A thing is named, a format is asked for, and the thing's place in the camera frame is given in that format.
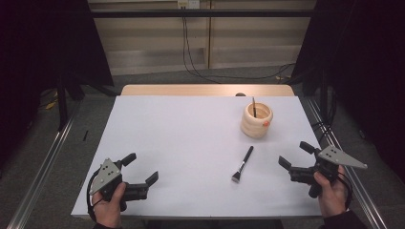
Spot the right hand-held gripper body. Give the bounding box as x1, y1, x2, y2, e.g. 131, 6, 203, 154
288, 145, 368, 198

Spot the person's right hand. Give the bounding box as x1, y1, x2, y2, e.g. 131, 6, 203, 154
313, 165, 351, 219

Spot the cream ringed brush holder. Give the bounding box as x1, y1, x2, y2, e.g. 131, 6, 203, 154
240, 102, 274, 138

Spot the aluminium floor rail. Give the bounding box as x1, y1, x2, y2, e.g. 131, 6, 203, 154
300, 94, 389, 229
6, 98, 81, 229

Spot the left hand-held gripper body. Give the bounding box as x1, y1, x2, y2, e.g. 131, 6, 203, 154
88, 157, 151, 213

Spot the black curtain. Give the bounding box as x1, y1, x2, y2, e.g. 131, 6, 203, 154
290, 0, 405, 182
0, 0, 115, 166

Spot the person's left hand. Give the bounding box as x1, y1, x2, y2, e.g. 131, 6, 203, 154
92, 181, 127, 229

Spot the wooden table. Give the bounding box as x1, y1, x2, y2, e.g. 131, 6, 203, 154
120, 83, 295, 97

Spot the black handled makeup brush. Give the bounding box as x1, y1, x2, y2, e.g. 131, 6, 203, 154
231, 145, 255, 184

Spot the white table mat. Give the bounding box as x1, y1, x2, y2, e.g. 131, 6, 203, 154
71, 94, 323, 220

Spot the yellow floor cable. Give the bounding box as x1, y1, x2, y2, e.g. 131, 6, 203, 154
44, 92, 60, 111

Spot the black power cable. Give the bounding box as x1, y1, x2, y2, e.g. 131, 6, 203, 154
181, 8, 222, 85
184, 8, 297, 80

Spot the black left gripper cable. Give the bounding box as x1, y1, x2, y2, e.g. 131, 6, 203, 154
86, 168, 106, 222

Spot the black metal stand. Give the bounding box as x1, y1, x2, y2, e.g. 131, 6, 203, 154
55, 73, 70, 132

